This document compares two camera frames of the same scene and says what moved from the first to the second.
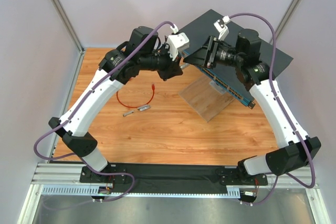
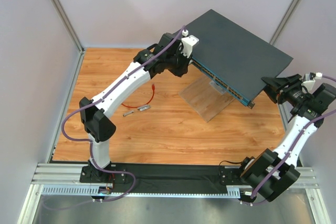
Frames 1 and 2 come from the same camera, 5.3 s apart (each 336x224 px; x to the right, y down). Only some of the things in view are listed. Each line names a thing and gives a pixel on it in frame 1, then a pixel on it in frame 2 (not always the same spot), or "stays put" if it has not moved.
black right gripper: x=211 y=52 to x=279 y=92
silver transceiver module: x=127 y=113 stays put
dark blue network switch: x=227 y=77 stays put
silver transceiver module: x=144 y=107 stays put
